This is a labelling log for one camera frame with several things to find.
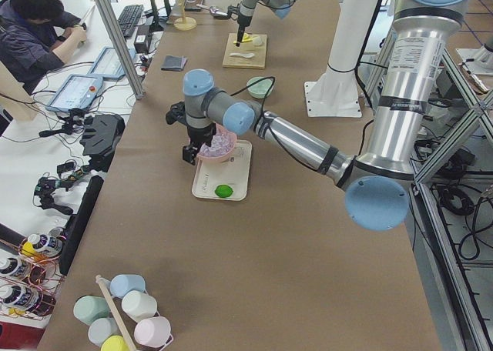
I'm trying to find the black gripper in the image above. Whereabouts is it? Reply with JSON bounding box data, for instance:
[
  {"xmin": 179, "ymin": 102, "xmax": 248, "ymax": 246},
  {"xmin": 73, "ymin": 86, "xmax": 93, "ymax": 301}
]
[
  {"xmin": 236, "ymin": 15, "xmax": 251, "ymax": 46},
  {"xmin": 182, "ymin": 125, "xmax": 214, "ymax": 165}
]

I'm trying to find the white ceramic spoon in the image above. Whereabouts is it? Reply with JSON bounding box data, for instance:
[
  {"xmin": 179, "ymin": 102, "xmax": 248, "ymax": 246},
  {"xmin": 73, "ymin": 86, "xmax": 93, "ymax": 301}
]
[{"xmin": 229, "ymin": 52, "xmax": 255, "ymax": 59}]

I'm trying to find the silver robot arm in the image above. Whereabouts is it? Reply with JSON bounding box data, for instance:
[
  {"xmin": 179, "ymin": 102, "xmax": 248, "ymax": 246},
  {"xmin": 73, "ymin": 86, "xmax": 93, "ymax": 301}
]
[
  {"xmin": 230, "ymin": 0, "xmax": 297, "ymax": 47},
  {"xmin": 182, "ymin": 0, "xmax": 469, "ymax": 231}
]

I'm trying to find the metal ice scoop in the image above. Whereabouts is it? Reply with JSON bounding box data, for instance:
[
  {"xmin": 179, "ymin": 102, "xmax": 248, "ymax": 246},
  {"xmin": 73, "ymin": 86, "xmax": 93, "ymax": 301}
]
[{"xmin": 197, "ymin": 4, "xmax": 230, "ymax": 20}]

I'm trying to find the pink bowl of ice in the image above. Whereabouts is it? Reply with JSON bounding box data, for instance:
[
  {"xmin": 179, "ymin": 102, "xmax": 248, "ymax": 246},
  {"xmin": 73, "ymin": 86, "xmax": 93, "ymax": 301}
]
[{"xmin": 197, "ymin": 124, "xmax": 237, "ymax": 163}]

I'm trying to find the mint green bowl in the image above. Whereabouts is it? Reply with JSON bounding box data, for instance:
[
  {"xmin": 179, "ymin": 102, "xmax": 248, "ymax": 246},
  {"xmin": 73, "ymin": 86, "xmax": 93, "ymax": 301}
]
[{"xmin": 246, "ymin": 77, "xmax": 273, "ymax": 99}]

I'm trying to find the yellow plastic knife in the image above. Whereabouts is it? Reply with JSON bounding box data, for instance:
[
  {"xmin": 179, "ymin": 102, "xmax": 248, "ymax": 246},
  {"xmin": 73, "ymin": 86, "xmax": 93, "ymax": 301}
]
[{"xmin": 233, "ymin": 38, "xmax": 253, "ymax": 45}]

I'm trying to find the white steamed bun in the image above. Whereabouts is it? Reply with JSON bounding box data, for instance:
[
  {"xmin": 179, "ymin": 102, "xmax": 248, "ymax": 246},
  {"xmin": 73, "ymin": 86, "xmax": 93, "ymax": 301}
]
[{"xmin": 252, "ymin": 36, "xmax": 263, "ymax": 47}]

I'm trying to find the beige rabbit tray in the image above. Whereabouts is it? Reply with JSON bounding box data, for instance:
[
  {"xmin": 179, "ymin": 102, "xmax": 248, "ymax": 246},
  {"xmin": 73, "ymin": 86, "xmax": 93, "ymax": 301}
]
[{"xmin": 191, "ymin": 140, "xmax": 253, "ymax": 201}]

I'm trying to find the green lime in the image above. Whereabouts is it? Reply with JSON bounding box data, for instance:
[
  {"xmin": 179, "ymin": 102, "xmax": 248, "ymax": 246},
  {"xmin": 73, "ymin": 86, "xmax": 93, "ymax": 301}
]
[{"xmin": 214, "ymin": 184, "xmax": 234, "ymax": 199}]

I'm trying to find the wooden mug tree stand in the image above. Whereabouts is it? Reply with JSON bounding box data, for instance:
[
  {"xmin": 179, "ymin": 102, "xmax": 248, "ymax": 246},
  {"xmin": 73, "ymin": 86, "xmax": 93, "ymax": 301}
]
[{"xmin": 173, "ymin": 0, "xmax": 196, "ymax": 31}]

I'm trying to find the folded grey cloth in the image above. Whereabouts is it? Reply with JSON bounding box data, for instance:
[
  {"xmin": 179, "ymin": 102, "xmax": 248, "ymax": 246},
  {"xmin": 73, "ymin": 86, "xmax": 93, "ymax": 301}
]
[{"xmin": 160, "ymin": 55, "xmax": 188, "ymax": 72}]

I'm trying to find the black keyboard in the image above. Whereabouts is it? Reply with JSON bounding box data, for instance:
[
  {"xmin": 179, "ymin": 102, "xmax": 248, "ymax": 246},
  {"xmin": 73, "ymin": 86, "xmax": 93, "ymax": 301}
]
[{"xmin": 117, "ymin": 5, "xmax": 143, "ymax": 38}]

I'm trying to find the blue teach pendant far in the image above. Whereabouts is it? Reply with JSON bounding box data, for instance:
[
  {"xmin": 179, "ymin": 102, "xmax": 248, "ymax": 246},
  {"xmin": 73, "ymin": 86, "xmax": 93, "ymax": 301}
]
[{"xmin": 87, "ymin": 46, "xmax": 125, "ymax": 81}]

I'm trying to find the blue teach pendant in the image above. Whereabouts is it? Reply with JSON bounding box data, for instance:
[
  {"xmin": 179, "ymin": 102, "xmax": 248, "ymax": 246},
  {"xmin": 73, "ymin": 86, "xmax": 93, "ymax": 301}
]
[
  {"xmin": 87, "ymin": 46, "xmax": 125, "ymax": 81},
  {"xmin": 45, "ymin": 74, "xmax": 103, "ymax": 112}
]

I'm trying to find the blue teach pendant near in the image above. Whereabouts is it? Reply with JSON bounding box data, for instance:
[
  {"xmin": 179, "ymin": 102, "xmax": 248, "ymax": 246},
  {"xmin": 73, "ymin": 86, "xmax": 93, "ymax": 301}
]
[{"xmin": 45, "ymin": 74, "xmax": 103, "ymax": 112}]

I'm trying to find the blue cup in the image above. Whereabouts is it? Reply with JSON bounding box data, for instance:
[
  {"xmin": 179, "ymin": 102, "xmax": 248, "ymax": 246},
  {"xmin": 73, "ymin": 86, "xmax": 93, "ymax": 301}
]
[{"xmin": 109, "ymin": 274, "xmax": 146, "ymax": 299}]

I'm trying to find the white cup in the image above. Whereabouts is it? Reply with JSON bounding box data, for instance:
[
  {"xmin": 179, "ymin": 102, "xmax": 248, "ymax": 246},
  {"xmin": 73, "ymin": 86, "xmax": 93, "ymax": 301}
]
[{"xmin": 122, "ymin": 290, "xmax": 157, "ymax": 323}]

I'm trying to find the pink cup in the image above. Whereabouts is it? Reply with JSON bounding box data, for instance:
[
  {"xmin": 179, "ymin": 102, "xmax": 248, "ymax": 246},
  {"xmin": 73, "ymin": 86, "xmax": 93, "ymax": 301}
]
[{"xmin": 134, "ymin": 316, "xmax": 171, "ymax": 348}]

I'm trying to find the green cup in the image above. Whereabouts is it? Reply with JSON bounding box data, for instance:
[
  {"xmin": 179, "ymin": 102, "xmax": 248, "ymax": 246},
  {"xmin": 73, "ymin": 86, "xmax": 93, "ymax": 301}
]
[{"xmin": 73, "ymin": 296, "xmax": 110, "ymax": 326}]

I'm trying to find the seated person in dark jacket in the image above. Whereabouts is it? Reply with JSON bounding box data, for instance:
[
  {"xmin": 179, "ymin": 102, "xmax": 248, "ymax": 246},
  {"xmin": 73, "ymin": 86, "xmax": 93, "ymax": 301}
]
[{"xmin": 1, "ymin": 0, "xmax": 86, "ymax": 94}]

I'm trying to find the grey cup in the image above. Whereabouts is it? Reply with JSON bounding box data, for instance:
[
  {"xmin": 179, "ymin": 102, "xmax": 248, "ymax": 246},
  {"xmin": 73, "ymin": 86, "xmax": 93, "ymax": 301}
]
[{"xmin": 88, "ymin": 317, "xmax": 119, "ymax": 346}]

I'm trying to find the yellow cup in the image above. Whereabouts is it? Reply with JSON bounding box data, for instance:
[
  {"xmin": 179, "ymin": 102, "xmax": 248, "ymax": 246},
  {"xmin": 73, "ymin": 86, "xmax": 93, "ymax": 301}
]
[{"xmin": 100, "ymin": 335, "xmax": 129, "ymax": 351}]

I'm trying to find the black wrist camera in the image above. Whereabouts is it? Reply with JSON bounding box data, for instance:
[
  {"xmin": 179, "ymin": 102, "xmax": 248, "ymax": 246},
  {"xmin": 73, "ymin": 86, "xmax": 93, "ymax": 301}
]
[
  {"xmin": 165, "ymin": 101, "xmax": 187, "ymax": 125},
  {"xmin": 227, "ymin": 5, "xmax": 240, "ymax": 20}
]

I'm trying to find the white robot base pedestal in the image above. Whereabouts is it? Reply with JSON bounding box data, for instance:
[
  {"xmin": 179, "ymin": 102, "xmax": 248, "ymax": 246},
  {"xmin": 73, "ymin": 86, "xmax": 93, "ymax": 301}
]
[{"xmin": 305, "ymin": 0, "xmax": 381, "ymax": 118}]

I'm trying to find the aluminium frame post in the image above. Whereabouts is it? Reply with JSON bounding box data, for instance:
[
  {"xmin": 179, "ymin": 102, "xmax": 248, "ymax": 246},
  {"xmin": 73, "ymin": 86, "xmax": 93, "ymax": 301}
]
[{"xmin": 94, "ymin": 0, "xmax": 145, "ymax": 100}]

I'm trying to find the copper wire bottle rack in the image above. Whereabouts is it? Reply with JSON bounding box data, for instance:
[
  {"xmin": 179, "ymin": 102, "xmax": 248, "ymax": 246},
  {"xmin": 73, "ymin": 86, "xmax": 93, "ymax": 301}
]
[{"xmin": 1, "ymin": 233, "xmax": 64, "ymax": 321}]

